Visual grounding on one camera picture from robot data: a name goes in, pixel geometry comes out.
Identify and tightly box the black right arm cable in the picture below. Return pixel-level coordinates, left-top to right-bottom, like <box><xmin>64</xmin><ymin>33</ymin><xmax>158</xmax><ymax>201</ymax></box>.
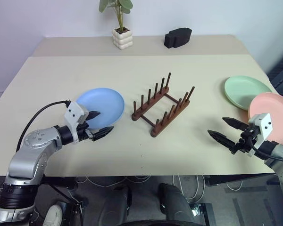
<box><xmin>248</xmin><ymin>136</ymin><xmax>283</xmax><ymax>163</ymax></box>

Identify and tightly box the blue plate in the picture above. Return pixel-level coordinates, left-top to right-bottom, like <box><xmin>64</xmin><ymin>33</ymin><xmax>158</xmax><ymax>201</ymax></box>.
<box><xmin>75</xmin><ymin>87</ymin><xmax>125</xmax><ymax>129</ymax></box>

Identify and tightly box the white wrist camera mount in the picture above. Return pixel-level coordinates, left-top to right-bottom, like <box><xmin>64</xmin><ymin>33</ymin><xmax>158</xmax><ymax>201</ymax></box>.
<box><xmin>248</xmin><ymin>113</ymin><xmax>274</xmax><ymax>158</ymax></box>
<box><xmin>63</xmin><ymin>101</ymin><xmax>89</xmax><ymax>143</ymax></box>

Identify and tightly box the short white floor cable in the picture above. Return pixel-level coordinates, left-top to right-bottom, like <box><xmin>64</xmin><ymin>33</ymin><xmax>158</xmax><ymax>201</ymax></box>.
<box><xmin>225</xmin><ymin>175</ymin><xmax>241</xmax><ymax>192</ymax></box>

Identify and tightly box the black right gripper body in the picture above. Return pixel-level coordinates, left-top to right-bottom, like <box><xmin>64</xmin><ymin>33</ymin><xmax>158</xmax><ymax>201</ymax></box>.
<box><xmin>231</xmin><ymin>127</ymin><xmax>259</xmax><ymax>155</ymax></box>

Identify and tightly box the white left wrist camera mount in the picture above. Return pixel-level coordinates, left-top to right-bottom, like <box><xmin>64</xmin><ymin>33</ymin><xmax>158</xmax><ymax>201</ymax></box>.
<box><xmin>63</xmin><ymin>101</ymin><xmax>89</xmax><ymax>143</ymax></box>

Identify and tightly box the white bubbly plant pot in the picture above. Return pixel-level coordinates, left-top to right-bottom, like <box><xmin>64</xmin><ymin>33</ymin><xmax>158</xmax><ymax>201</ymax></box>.
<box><xmin>112</xmin><ymin>26</ymin><xmax>134</xmax><ymax>50</ymax></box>

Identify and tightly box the dark rounded shape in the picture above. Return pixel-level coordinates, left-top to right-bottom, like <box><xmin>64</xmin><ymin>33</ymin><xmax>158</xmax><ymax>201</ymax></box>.
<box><xmin>103</xmin><ymin>184</ymin><xmax>133</xmax><ymax>226</ymax></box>
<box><xmin>157</xmin><ymin>183</ymin><xmax>194</xmax><ymax>225</ymax></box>

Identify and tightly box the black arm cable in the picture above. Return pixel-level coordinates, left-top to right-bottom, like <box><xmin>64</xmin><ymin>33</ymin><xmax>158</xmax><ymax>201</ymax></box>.
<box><xmin>248</xmin><ymin>136</ymin><xmax>283</xmax><ymax>163</ymax></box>
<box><xmin>16</xmin><ymin>100</ymin><xmax>71</xmax><ymax>152</ymax></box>

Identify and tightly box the brown wooden dish rack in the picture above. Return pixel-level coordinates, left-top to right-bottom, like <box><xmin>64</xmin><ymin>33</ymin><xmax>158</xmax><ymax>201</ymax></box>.
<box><xmin>131</xmin><ymin>72</ymin><xmax>196</xmax><ymax>138</ymax></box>

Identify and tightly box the pink red plate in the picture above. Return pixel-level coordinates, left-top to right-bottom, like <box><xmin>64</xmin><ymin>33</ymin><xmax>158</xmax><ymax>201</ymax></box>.
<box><xmin>247</xmin><ymin>92</ymin><xmax>283</xmax><ymax>144</ymax></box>

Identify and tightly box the white looped floor cable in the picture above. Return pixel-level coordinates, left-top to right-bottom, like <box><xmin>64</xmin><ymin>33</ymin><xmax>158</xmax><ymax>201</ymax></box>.
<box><xmin>171</xmin><ymin>175</ymin><xmax>206</xmax><ymax>203</ymax></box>

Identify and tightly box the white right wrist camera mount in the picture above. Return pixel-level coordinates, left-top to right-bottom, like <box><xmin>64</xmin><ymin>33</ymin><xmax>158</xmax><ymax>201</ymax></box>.
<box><xmin>248</xmin><ymin>113</ymin><xmax>274</xmax><ymax>158</ymax></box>

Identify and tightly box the green plate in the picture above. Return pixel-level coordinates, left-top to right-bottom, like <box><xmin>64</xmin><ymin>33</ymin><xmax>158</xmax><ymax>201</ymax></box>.
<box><xmin>224</xmin><ymin>75</ymin><xmax>274</xmax><ymax>113</ymax></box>

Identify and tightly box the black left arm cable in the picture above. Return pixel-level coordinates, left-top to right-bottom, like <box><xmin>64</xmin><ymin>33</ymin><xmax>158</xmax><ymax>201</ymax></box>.
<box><xmin>16</xmin><ymin>100</ymin><xmax>71</xmax><ymax>152</ymax></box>

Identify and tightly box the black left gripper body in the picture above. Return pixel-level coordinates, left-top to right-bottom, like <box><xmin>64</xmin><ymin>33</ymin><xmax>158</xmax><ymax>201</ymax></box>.
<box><xmin>76</xmin><ymin>121</ymin><xmax>95</xmax><ymax>142</ymax></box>

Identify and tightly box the white rounded shoe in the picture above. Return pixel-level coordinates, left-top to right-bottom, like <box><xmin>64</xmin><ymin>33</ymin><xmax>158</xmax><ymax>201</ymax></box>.
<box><xmin>42</xmin><ymin>204</ymin><xmax>63</xmax><ymax>226</ymax></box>

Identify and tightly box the black foam block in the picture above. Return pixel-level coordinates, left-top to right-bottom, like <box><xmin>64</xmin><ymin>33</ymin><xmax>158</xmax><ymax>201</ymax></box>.
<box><xmin>164</xmin><ymin>27</ymin><xmax>192</xmax><ymax>49</ymax></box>

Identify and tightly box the black table frame bar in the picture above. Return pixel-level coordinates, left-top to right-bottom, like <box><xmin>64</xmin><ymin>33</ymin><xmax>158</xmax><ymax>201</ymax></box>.
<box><xmin>204</xmin><ymin>173</ymin><xmax>279</xmax><ymax>187</ymax></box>

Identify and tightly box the green leafy plant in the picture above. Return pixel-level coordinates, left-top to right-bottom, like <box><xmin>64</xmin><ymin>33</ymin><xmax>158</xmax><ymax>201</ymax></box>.
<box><xmin>99</xmin><ymin>0</ymin><xmax>134</xmax><ymax>32</ymax></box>

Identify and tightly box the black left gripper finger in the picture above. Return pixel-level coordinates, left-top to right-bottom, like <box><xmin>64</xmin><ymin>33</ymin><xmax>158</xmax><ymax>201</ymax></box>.
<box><xmin>92</xmin><ymin>126</ymin><xmax>115</xmax><ymax>142</ymax></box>
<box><xmin>87</xmin><ymin>110</ymin><xmax>101</xmax><ymax>122</ymax></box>

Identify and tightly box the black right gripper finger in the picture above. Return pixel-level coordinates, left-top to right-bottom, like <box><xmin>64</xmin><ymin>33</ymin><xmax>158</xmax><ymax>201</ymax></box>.
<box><xmin>222</xmin><ymin>117</ymin><xmax>247</xmax><ymax>131</ymax></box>
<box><xmin>207</xmin><ymin>129</ymin><xmax>237</xmax><ymax>149</ymax></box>

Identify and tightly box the thin white floor cable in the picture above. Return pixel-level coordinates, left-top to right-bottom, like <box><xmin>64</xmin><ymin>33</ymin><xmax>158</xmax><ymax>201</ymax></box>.
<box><xmin>75</xmin><ymin>175</ymin><xmax>152</xmax><ymax>187</ymax></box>

